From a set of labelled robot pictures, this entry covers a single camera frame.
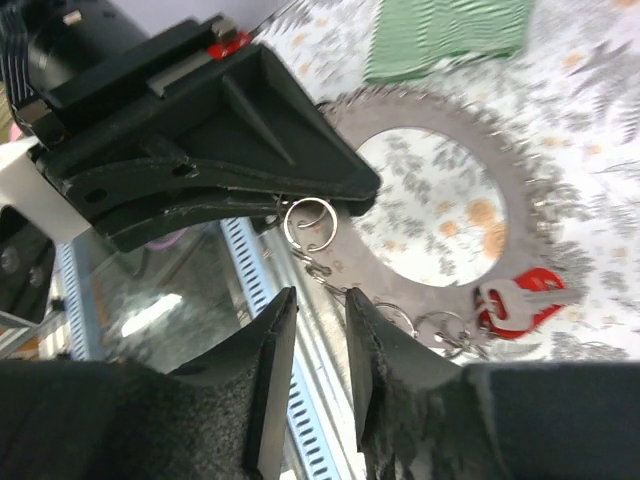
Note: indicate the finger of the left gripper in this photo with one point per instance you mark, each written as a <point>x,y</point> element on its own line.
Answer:
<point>136,223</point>
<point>242,126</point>

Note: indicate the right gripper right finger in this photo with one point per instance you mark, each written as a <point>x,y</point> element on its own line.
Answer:
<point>420,416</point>

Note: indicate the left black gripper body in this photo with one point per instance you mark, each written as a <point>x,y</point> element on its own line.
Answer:
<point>66,65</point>

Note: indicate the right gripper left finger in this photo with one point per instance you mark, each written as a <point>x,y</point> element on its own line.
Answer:
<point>221,415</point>

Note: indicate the red key tag with key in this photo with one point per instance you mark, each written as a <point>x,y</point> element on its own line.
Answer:
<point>511,308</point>

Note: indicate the green striped cloth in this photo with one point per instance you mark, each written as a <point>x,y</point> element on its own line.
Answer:
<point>412,39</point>

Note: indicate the blue slotted cable duct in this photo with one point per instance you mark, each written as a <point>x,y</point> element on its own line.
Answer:
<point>200,339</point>

